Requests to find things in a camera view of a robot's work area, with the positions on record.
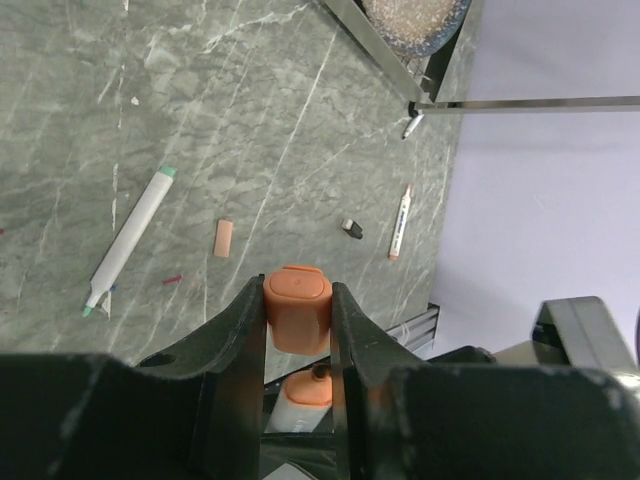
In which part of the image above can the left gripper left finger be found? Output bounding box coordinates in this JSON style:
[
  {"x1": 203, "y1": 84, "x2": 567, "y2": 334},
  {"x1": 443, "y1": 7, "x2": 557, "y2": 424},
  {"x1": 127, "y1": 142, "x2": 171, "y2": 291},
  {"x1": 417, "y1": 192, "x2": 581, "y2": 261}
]
[{"x1": 137, "y1": 274, "x2": 266, "y2": 479}]

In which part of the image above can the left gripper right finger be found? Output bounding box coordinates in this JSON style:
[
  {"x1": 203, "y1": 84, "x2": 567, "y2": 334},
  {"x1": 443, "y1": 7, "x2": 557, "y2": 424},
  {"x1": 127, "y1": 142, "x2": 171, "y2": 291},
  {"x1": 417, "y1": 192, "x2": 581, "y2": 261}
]
[{"x1": 330, "y1": 282, "x2": 430, "y2": 479}]

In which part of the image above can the grey marker orange tip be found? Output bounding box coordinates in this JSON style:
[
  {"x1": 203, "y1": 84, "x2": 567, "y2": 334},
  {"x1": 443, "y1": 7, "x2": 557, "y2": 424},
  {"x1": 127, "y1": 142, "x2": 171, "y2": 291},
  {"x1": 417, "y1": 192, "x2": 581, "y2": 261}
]
[{"x1": 265, "y1": 363, "x2": 333, "y2": 433}]

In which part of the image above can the large orange marker cap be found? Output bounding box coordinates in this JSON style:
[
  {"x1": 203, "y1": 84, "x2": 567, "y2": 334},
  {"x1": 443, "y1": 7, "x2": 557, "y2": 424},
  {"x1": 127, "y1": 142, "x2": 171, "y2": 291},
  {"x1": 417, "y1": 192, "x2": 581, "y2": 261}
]
[{"x1": 263, "y1": 265, "x2": 333, "y2": 356}]

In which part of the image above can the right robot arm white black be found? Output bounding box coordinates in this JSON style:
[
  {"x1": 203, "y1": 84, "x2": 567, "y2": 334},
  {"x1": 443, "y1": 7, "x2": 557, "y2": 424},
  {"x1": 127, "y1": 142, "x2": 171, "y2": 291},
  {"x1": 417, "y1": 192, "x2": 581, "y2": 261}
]
[{"x1": 432, "y1": 296, "x2": 639, "y2": 373}]

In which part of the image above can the small light-orange pen cap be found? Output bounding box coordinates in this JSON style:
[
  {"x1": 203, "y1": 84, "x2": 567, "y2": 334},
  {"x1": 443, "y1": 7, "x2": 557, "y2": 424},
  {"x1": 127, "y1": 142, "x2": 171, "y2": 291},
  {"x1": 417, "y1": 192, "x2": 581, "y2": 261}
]
[{"x1": 213, "y1": 219, "x2": 233, "y2": 258}]

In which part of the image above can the small black pen cap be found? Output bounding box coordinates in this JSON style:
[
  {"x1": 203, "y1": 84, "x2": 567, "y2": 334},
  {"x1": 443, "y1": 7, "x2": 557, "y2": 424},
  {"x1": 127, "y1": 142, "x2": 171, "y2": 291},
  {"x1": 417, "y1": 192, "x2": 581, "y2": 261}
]
[{"x1": 341, "y1": 218, "x2": 363, "y2": 240}]

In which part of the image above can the grey pen by rack leg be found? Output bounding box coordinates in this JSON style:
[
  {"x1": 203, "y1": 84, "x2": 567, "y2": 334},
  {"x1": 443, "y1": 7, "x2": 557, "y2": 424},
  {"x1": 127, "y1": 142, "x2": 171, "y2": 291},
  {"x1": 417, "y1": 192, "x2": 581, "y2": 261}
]
[{"x1": 401, "y1": 113, "x2": 424, "y2": 140}]

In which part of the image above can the white marker near right edge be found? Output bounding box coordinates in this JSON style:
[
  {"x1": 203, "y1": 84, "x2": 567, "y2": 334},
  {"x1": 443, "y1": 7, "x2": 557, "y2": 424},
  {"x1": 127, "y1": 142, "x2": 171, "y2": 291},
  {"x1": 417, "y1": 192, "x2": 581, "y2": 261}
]
[{"x1": 388, "y1": 184, "x2": 412, "y2": 260}]

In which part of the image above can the white green-tipped highlighter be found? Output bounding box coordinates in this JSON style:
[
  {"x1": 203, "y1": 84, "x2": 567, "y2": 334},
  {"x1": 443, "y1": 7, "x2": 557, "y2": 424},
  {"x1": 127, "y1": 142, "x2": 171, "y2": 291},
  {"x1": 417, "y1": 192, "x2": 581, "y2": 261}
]
[{"x1": 82, "y1": 166, "x2": 177, "y2": 318}]

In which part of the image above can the steel dish rack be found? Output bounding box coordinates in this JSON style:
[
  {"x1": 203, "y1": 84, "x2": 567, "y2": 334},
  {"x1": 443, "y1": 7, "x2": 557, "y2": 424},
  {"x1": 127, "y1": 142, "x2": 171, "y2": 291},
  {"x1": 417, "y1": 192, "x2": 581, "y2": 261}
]
[{"x1": 325, "y1": 1, "x2": 639, "y2": 116}]

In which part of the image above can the speckled grey plate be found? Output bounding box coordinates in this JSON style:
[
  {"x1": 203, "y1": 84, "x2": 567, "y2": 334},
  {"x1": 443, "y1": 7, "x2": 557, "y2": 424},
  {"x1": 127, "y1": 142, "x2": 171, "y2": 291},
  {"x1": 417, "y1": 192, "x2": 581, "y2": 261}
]
[{"x1": 362, "y1": 0, "x2": 471, "y2": 58}]

